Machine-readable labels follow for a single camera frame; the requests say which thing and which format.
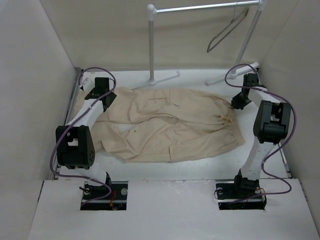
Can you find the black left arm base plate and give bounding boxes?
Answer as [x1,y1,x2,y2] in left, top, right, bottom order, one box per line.
[79,181,128,211]

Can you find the beige trousers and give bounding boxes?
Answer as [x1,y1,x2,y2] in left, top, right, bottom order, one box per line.
[91,87,245,163]

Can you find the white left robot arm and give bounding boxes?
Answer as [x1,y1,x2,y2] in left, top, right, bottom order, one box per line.
[54,77,117,200]

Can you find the grey wire hanger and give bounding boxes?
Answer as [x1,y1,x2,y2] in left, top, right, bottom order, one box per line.
[206,7,250,53]

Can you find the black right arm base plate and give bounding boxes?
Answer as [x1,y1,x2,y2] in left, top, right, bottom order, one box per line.
[214,181,267,210]

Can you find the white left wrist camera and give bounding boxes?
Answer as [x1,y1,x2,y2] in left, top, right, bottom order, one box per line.
[80,77,95,93]

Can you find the white clothes rack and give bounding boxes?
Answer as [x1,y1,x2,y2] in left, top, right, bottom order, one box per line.
[129,0,268,91]

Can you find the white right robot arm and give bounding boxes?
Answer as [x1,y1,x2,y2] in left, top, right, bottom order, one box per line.
[231,73,292,199]

